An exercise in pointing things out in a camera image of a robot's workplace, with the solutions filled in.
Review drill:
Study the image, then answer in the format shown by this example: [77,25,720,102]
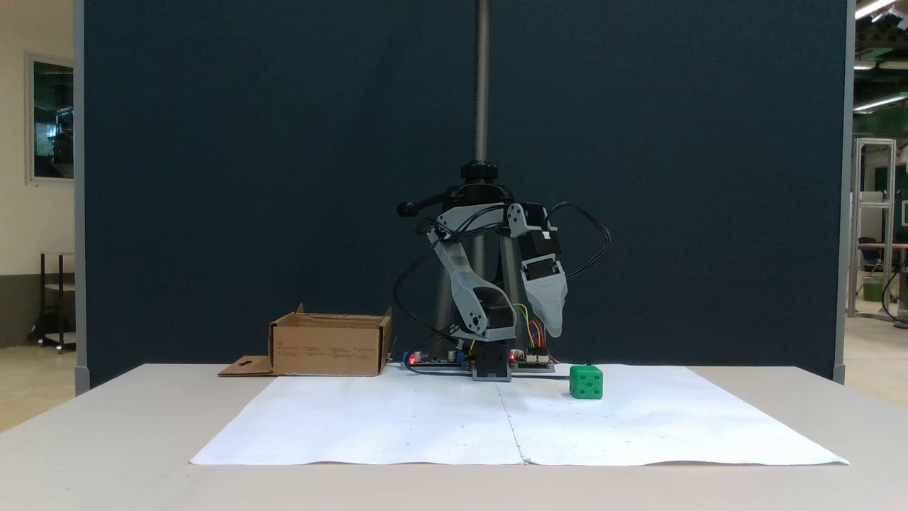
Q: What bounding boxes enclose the black gripper motor cable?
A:
[548,202,612,282]

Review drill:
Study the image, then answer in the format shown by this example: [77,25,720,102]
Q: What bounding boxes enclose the ceiling strip light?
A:
[853,91,908,114]
[854,0,900,21]

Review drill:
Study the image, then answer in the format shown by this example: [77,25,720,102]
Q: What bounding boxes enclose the brown cardboard box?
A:
[218,303,394,378]

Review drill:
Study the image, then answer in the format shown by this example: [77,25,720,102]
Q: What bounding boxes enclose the yellow jumper wire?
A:
[514,303,535,348]

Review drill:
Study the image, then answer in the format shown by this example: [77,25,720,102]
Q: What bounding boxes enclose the black camera tripod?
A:
[396,0,529,363]

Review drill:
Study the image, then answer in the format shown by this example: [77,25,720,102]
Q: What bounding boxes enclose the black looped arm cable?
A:
[393,216,462,338]

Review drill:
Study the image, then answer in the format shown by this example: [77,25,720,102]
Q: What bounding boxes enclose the green die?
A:
[569,364,604,400]

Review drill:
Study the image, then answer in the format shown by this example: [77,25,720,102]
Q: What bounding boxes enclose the white paper sheet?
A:
[497,364,851,468]
[189,373,528,468]

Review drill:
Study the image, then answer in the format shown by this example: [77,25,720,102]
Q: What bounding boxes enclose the circuit board with jumper wires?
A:
[511,346,556,372]

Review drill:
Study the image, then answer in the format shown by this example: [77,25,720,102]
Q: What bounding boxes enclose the blue circuit board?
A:
[403,348,473,370]

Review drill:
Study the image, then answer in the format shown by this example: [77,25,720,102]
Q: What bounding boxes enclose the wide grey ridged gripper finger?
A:
[525,277,568,339]

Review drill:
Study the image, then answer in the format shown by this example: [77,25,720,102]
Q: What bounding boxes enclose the framed wall window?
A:
[26,52,74,187]

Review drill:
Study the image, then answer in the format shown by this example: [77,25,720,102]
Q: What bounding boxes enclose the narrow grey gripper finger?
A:
[551,278,569,339]

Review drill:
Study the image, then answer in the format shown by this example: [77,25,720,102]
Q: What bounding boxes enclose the aluminium profile frame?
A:
[847,136,899,322]

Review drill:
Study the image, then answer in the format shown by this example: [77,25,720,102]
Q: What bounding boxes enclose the dark blue partition panel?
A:
[73,0,854,388]

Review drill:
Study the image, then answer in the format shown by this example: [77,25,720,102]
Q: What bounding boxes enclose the black shelf cart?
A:
[28,251,77,354]

